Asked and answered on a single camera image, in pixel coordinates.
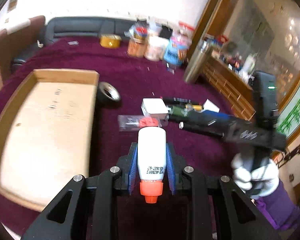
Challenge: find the white orange-capped glue bottle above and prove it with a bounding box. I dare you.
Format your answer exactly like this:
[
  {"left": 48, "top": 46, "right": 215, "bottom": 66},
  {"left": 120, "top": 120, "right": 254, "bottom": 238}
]
[{"left": 137, "top": 127, "right": 166, "bottom": 204}]

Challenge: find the clear packet with red item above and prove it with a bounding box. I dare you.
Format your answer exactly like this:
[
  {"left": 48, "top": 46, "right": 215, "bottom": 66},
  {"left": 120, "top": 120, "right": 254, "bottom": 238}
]
[{"left": 117, "top": 115, "right": 168, "bottom": 132}]

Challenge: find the green cylindrical lighter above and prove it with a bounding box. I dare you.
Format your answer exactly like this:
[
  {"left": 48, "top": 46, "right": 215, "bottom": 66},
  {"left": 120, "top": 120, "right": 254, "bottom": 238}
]
[{"left": 168, "top": 106, "right": 189, "bottom": 117}]

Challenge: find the white power adapter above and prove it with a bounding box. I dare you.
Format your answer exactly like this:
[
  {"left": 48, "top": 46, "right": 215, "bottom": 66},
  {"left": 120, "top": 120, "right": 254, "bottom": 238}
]
[{"left": 141, "top": 98, "right": 168, "bottom": 120}]

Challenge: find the black marker pen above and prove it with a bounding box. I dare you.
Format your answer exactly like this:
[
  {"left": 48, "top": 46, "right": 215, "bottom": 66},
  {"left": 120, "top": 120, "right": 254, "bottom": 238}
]
[{"left": 161, "top": 97, "right": 200, "bottom": 105}]

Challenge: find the black tape roll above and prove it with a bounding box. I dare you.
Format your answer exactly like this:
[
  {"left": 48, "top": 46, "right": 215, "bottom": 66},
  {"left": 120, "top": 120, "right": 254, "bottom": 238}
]
[{"left": 97, "top": 82, "right": 121, "bottom": 104}]

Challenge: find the purple sleeved right forearm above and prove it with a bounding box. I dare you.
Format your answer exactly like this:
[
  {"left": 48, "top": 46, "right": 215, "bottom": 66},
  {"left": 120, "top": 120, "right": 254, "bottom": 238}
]
[{"left": 255, "top": 180, "right": 300, "bottom": 230}]

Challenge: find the white gloved right hand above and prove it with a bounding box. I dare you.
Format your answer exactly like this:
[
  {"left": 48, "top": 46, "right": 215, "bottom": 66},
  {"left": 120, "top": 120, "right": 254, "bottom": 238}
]
[{"left": 231, "top": 153, "right": 280, "bottom": 199}]

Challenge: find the maroon table cloth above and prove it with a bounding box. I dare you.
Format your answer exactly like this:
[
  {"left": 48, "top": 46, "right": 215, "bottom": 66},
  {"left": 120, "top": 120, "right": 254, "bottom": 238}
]
[{"left": 0, "top": 36, "right": 256, "bottom": 237}]

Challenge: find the cardboard tray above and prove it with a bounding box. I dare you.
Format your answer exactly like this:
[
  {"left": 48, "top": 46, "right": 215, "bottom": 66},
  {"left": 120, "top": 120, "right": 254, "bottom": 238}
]
[{"left": 0, "top": 69, "right": 99, "bottom": 212}]

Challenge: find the steel thermos bottle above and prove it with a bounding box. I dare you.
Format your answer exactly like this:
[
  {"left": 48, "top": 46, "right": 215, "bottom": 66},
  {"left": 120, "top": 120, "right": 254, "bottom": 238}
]
[{"left": 184, "top": 40, "right": 213, "bottom": 83}]

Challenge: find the wooden cabinet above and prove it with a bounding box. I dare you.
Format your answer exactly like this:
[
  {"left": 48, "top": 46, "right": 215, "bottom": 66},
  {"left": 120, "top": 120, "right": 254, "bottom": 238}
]
[{"left": 187, "top": 0, "right": 300, "bottom": 145}]

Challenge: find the blue labelled snack jar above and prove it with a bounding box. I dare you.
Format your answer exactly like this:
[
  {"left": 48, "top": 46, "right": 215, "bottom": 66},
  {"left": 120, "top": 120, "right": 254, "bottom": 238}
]
[{"left": 163, "top": 36, "right": 191, "bottom": 66}]

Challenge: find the white plastic tub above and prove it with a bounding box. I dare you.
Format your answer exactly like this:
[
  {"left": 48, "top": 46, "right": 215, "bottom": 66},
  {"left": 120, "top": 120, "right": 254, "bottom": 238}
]
[{"left": 144, "top": 36, "right": 167, "bottom": 61}]

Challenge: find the orange labelled jar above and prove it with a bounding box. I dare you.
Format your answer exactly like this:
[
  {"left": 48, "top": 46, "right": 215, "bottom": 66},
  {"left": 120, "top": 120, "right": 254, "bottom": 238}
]
[{"left": 127, "top": 38, "right": 146, "bottom": 58}]

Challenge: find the yellow tape roll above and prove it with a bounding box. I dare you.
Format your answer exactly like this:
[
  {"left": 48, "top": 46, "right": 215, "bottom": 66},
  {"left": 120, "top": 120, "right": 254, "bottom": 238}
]
[{"left": 100, "top": 34, "right": 122, "bottom": 49}]

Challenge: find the red-lidded clear jar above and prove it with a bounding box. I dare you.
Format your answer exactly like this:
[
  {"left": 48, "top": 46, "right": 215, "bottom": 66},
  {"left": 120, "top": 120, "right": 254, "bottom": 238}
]
[{"left": 178, "top": 21, "right": 195, "bottom": 39}]

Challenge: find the black box behind jars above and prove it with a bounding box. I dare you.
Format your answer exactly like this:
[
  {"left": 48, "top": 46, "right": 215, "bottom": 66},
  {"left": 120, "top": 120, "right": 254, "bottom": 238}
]
[{"left": 159, "top": 25, "right": 173, "bottom": 40}]

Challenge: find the black leather sofa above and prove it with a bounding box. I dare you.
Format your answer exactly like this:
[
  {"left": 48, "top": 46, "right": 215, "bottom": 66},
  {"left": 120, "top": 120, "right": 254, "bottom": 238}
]
[{"left": 11, "top": 15, "right": 136, "bottom": 69}]

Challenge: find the brown armchair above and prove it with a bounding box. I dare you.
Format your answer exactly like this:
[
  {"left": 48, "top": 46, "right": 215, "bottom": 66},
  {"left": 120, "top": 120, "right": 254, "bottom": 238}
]
[{"left": 0, "top": 15, "right": 45, "bottom": 90}]

